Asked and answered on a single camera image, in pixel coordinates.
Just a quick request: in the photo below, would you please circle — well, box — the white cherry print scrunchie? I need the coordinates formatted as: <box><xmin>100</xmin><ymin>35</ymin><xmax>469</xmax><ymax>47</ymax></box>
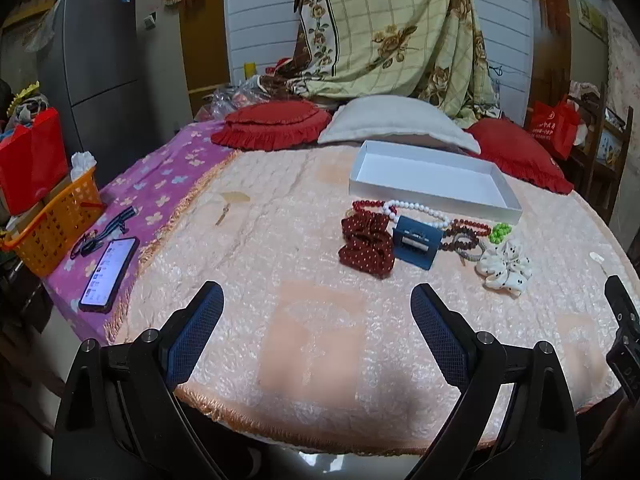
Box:
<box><xmin>475</xmin><ymin>240</ymin><xmax>534</xmax><ymax>298</ymax></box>

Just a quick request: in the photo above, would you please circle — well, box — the dark brown bead bracelet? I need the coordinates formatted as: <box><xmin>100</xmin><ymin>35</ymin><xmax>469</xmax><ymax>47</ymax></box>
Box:
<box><xmin>439</xmin><ymin>226</ymin><xmax>482</xmax><ymax>256</ymax></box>

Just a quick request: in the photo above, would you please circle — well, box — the grey woven bracelet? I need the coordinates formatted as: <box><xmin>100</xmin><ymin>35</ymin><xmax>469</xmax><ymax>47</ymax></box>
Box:
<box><xmin>456</xmin><ymin>239</ymin><xmax>490</xmax><ymax>262</ymax></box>

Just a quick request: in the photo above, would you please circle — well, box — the blue hair claw clip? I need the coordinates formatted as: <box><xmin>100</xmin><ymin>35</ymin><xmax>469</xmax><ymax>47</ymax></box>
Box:
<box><xmin>392</xmin><ymin>216</ymin><xmax>442</xmax><ymax>271</ymax></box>

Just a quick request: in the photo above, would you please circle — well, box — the white pearl bead necklace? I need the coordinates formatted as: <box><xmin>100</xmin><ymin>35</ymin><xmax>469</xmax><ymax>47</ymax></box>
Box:
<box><xmin>380</xmin><ymin>199</ymin><xmax>452</xmax><ymax>231</ymax></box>

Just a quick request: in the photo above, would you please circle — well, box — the dark red dotted scrunchie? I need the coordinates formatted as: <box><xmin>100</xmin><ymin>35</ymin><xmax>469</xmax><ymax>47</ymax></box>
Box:
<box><xmin>338</xmin><ymin>212</ymin><xmax>395</xmax><ymax>278</ymax></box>

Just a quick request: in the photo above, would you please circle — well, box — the smartphone with lit screen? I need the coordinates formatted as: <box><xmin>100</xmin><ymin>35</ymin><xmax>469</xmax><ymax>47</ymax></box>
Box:
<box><xmin>79</xmin><ymin>237</ymin><xmax>140</xmax><ymax>313</ymax></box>

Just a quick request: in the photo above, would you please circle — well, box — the pink quilted bedspread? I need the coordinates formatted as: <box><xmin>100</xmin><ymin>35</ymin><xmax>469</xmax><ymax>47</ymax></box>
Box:
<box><xmin>105</xmin><ymin>143</ymin><xmax>639</xmax><ymax>454</ymax></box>

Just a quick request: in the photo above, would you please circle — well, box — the orange plastic basket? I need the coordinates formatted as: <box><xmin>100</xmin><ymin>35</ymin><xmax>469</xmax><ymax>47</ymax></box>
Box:
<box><xmin>1</xmin><ymin>167</ymin><xmax>106</xmax><ymax>278</ymax></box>

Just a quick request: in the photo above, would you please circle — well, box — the white shallow box tray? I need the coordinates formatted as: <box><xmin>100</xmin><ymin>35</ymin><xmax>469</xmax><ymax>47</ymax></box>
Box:
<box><xmin>348</xmin><ymin>141</ymin><xmax>522</xmax><ymax>226</ymax></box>

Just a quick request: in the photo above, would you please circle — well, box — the wooden chair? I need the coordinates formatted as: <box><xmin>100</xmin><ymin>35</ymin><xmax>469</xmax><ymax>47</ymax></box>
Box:
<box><xmin>568</xmin><ymin>82</ymin><xmax>634</xmax><ymax>224</ymax></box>

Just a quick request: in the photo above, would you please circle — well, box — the red pillow right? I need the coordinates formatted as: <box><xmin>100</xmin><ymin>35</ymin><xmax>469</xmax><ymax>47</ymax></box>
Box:
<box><xmin>466</xmin><ymin>118</ymin><xmax>574</xmax><ymax>195</ymax></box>

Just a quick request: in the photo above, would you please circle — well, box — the round red ruffled cushion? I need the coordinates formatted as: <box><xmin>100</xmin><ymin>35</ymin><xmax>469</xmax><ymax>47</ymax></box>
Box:
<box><xmin>210</xmin><ymin>100</ymin><xmax>332</xmax><ymax>152</ymax></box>

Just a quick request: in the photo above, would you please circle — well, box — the red box on left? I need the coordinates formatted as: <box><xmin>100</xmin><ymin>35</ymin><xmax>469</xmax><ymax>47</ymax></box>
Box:
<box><xmin>0</xmin><ymin>107</ymin><xmax>68</xmax><ymax>216</ymax></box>

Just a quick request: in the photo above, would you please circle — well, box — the white pillow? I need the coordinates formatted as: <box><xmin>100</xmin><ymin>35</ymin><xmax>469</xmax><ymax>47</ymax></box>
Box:
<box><xmin>318</xmin><ymin>96</ymin><xmax>480</xmax><ymax>155</ymax></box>

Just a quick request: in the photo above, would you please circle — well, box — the clear plastic bag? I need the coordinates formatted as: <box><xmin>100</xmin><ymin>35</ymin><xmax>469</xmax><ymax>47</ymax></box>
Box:
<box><xmin>203</xmin><ymin>76</ymin><xmax>270</xmax><ymax>120</ymax></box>

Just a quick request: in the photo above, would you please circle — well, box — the red shopping bag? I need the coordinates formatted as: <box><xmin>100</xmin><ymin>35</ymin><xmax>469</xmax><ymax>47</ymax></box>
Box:
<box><xmin>527</xmin><ymin>96</ymin><xmax>580</xmax><ymax>160</ymax></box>

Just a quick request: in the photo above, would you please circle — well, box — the grey refrigerator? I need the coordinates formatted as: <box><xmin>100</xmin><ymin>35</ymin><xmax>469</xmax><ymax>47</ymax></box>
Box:
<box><xmin>37</xmin><ymin>0</ymin><xmax>158</xmax><ymax>188</ymax></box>

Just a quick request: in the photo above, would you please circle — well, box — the white headboard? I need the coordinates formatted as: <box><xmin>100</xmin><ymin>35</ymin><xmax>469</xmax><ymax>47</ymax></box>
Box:
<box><xmin>224</xmin><ymin>0</ymin><xmax>533</xmax><ymax>124</ymax></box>

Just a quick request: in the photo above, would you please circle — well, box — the floral beige quilt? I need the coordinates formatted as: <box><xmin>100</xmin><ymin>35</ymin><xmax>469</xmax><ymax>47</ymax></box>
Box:
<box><xmin>270</xmin><ymin>0</ymin><xmax>499</xmax><ymax>128</ymax></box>

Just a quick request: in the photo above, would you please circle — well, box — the blue striped lanyard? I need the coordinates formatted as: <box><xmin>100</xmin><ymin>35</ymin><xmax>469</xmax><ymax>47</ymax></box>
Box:
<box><xmin>69</xmin><ymin>205</ymin><xmax>139</xmax><ymax>260</ymax></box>

